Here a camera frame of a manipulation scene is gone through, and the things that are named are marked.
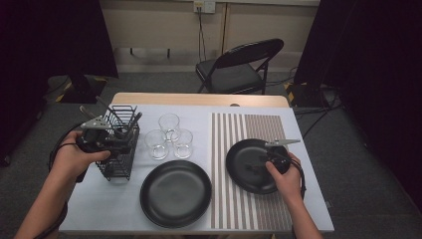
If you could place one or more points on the black stand base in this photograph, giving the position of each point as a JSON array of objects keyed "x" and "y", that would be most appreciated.
[
  {"x": 83, "y": 91},
  {"x": 305, "y": 94}
]

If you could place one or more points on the person's right hand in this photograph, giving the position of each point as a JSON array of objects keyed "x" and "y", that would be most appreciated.
[{"x": 288, "y": 184}]

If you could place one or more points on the black plate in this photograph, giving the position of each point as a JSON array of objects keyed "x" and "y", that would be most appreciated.
[
  {"x": 175, "y": 194},
  {"x": 245, "y": 179}
]

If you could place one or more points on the person's left hand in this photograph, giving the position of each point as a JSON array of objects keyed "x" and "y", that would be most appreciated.
[{"x": 69, "y": 159}]

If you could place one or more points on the white wall socket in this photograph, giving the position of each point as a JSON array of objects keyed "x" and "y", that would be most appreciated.
[{"x": 204, "y": 6}]

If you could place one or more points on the dark slim utensil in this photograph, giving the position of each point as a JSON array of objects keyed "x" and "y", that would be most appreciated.
[
  {"x": 106, "y": 107},
  {"x": 134, "y": 124}
]

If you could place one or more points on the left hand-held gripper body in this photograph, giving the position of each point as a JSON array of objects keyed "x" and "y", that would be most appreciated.
[{"x": 94, "y": 139}]

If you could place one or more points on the black curtain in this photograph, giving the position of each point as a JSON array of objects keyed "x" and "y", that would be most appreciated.
[
  {"x": 49, "y": 49},
  {"x": 371, "y": 66}
]

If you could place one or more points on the long silver utensil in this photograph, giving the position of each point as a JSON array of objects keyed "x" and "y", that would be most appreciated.
[{"x": 85, "y": 112}]

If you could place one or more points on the clear glass cup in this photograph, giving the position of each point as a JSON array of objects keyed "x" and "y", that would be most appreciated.
[
  {"x": 169, "y": 124},
  {"x": 183, "y": 144},
  {"x": 156, "y": 144}
]

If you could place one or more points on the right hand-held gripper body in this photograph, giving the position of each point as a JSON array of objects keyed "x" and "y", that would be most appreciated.
[{"x": 280, "y": 159}]

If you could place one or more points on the striped placemat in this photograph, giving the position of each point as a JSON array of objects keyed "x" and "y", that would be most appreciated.
[{"x": 232, "y": 205}]

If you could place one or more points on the black folding chair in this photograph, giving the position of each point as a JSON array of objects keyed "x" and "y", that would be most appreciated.
[{"x": 232, "y": 76}]

